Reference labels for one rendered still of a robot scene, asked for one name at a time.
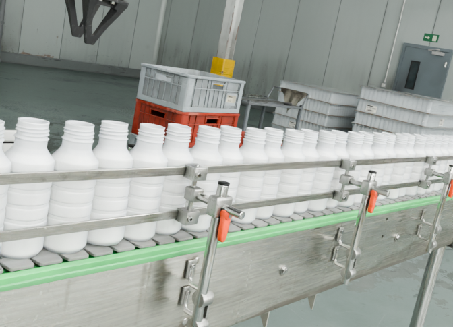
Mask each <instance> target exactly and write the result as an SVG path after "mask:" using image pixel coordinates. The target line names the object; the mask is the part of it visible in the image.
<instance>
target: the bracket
mask: <svg viewBox="0 0 453 327"><path fill-rule="evenodd" d="M426 157H427V160H426V162H424V163H427V164H429V168H425V171H424V175H426V178H425V180H424V179H421V180H420V182H421V183H420V186H418V187H420V188H423V189H429V188H430V186H431V182H430V181H428V179H429V176H430V177H433V176H436V177H441V178H443V180H442V182H443V183H444V186H443V189H442V193H441V196H440V200H439V203H438V206H437V210H436V214H435V218H434V221H433V224H431V223H428V222H425V220H424V218H425V214H426V209H423V211H422V213H421V218H420V220H422V222H423V224H425V225H429V226H430V227H429V231H430V235H429V239H426V238H424V237H421V236H420V232H421V229H422V224H420V225H419V226H418V228H417V233H416V235H418V237H419V238H420V239H422V240H424V241H426V242H425V246H426V250H425V251H426V252H427V253H431V252H432V249H433V248H435V247H436V246H437V242H436V238H437V234H438V233H439V232H440V231H441V229H442V228H441V226H440V220H441V217H442V212H443V210H444V206H445V203H446V198H447V196H448V197H450V198H451V197H452V196H453V165H449V167H448V172H445V173H444V174H443V173H439V172H436V171H435V169H432V168H431V166H432V165H436V164H437V160H438V158H437V157H434V156H426ZM341 160H342V165H341V167H339V168H341V169H345V170H346V171H345V174H342V175H341V176H340V181H339V183H341V184H342V187H341V189H334V191H335V193H334V197H333V198H332V199H333V200H337V201H339V202H346V201H347V200H348V196H349V192H347V191H345V190H344V189H345V185H347V186H349V185H354V186H357V187H360V188H361V189H360V194H363V196H362V199H361V205H360V208H359V213H358V216H357V221H356V224H355V229H354V232H353V237H352V240H351V245H350V246H348V245H345V244H343V243H342V241H341V239H342V234H343V233H344V227H339V229H338V234H337V237H336V241H338V243H339V245H340V246H341V247H344V248H346V249H347V250H346V252H345V254H346V257H347V259H346V264H345V266H344V265H342V264H340V263H338V262H337V260H336V259H337V255H338V252H339V247H340V246H336V247H334V250H333V254H332V259H331V260H334V264H335V265H336V266H338V267H341V268H342V270H341V271H340V274H341V277H342V280H341V283H343V284H345V285H348V284H349V281H350V278H353V277H355V275H356V270H355V264H356V261H357V258H359V257H360V256H361V250H360V249H359V248H358V246H359V241H360V238H361V233H362V230H363V225H364V222H365V217H366V214H367V211H368V212H369V213H373V210H374V208H375V203H376V200H377V198H378V196H379V195H383V196H386V197H388V196H389V195H390V192H389V191H387V190H384V189H381V188H378V187H377V185H378V182H377V181H375V177H376V174H377V172H376V171H372V170H369V171H368V175H367V179H365V180H363V181H362V182H361V181H357V180H355V179H354V177H353V176H351V175H348V173H349V171H354V170H355V167H356V164H357V161H355V160H352V159H349V158H341ZM185 166H186V167H187V168H186V172H185V175H183V177H185V178H187V179H190V180H192V184H191V185H190V186H186V187H185V194H184V198H185V199H186V200H189V202H188V206H186V207H180V208H177V210H178V216H177V218H176V219H175V221H177V222H179V223H181V224H183V225H194V224H197V223H198V218H199V215H200V211H198V210H196V209H194V208H192V206H193V202H203V203H205V204H207V209H206V214H207V215H209V216H211V221H210V227H209V231H208V238H207V242H206V248H205V252H204V258H203V262H202V268H201V272H200V279H199V283H198V285H196V284H194V283H193V279H192V278H193V277H194V273H195V267H196V262H197V260H196V259H193V260H188V261H187V266H186V271H185V277H184V279H187V280H188V284H189V286H186V287H183V288H182V292H181V298H180V302H179V305H183V312H185V313H186V314H187V315H189V316H191V318H190V319H188V321H187V327H208V326H209V324H208V320H207V317H208V310H209V307H210V305H211V304H212V303H213V302H214V294H213V292H212V290H211V289H209V284H210V278H211V274H212V268H213V264H214V258H215V254H216V248H217V244H218V241H220V242H222V243H223V242H224V241H225V240H226V238H227V233H228V229H229V225H230V221H231V219H232V217H233V216H234V217H235V218H238V219H240V220H242V219H244V217H245V212H244V211H242V210H239V209H237V208H234V207H232V206H231V205H232V202H233V197H232V196H229V195H227V194H228V190H229V185H230V183H229V182H227V181H218V186H217V190H216V194H212V195H209V196H207V195H206V194H204V189H202V188H200V187H198V186H196V185H197V181H205V180H206V177H207V172H208V167H205V166H203V165H200V164H198V163H191V164H185ZM450 184H451V185H450ZM449 189H450V190H449ZM448 191H449V193H448ZM191 288H193V289H195V290H196V291H195V292H194V293H193V295H192V301H193V304H194V307H193V312H192V311H190V310H188V307H187V304H188V303H189V298H190V294H191Z"/></svg>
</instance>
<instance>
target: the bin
mask: <svg viewBox="0 0 453 327"><path fill-rule="evenodd" d="M315 298H316V295H312V296H311V297H308V301H309V305H310V308H311V310H313V306H314V303H315ZM269 314H270V312H267V313H265V314H262V315H260V316H261V319H262V324H263V327H266V326H267V323H268V317H269Z"/></svg>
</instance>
